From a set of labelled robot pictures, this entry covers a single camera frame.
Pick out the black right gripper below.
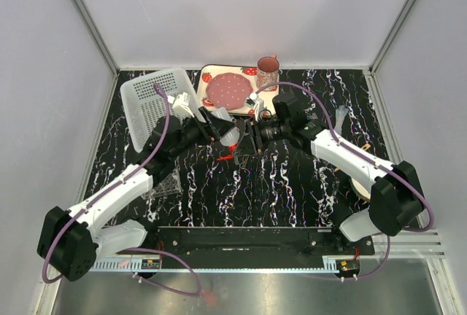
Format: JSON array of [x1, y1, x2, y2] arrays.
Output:
[[233, 115, 290, 158]]

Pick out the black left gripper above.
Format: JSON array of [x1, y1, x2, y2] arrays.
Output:
[[169, 106, 235, 160]]

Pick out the white red-capped wash bottle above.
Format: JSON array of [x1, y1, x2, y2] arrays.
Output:
[[212, 107, 240, 161]]

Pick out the bundle of plastic pipettes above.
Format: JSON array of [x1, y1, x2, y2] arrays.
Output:
[[333, 105, 349, 136]]

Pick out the wooden test tube clamp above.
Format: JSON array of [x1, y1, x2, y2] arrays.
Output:
[[333, 143, 371, 174]]

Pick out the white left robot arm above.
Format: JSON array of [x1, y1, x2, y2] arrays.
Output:
[[37, 107, 239, 284]]

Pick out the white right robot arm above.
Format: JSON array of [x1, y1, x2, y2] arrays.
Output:
[[233, 93, 424, 254]]

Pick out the pink polka dot plate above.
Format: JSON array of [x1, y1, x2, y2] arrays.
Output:
[[206, 72, 253, 111]]

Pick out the strawberry pattern tray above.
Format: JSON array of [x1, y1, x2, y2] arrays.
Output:
[[196, 56, 280, 116]]

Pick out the pink floral mug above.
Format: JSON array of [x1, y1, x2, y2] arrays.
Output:
[[256, 55, 280, 91]]

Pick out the clear test tube rack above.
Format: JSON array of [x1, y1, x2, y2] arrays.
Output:
[[142, 169, 182, 200]]

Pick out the white plastic mesh basket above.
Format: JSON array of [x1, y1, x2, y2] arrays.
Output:
[[120, 68, 204, 152]]

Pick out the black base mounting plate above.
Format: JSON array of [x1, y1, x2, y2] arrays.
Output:
[[155, 227, 375, 257]]

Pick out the white ceramic bowl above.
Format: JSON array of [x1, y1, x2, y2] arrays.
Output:
[[350, 178, 371, 202]]

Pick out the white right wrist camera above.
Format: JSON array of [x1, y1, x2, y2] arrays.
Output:
[[244, 93, 265, 121]]

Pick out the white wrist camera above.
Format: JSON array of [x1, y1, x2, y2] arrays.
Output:
[[244, 93, 265, 121], [168, 92, 200, 120]]

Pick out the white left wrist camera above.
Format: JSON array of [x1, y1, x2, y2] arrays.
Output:
[[168, 92, 200, 120]]

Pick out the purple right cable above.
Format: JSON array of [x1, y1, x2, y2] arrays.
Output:
[[253, 81, 435, 281]]

